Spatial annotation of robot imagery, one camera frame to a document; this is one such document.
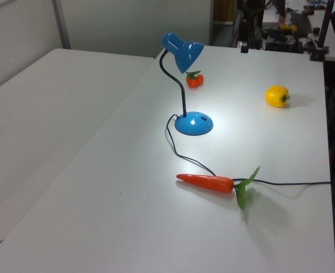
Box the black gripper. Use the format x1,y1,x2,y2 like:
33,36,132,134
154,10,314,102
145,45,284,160
238,19,251,54

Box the blue gooseneck desk lamp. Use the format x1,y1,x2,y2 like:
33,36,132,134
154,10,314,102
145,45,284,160
159,32,214,137

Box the black equipment base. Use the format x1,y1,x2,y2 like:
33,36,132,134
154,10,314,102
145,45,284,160
264,28,305,54

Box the yellow toy bell pepper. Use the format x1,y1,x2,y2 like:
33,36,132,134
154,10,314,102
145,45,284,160
264,85,291,109

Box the orange toy tomatoes with leaf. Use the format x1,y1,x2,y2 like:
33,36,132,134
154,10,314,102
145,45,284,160
185,70,205,89

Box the black keyboard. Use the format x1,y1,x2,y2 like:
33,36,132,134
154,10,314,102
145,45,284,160
289,10,314,34

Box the black table clamp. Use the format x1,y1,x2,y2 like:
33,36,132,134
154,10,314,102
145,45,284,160
310,46,329,62

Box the black pole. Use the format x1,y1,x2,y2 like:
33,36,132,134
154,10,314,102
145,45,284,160
317,0,335,48

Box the orange toy carrot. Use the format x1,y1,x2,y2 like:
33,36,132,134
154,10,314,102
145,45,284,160
176,166,261,209

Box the dark lamp power cable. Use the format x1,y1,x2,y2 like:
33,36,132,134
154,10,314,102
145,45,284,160
165,114,332,186

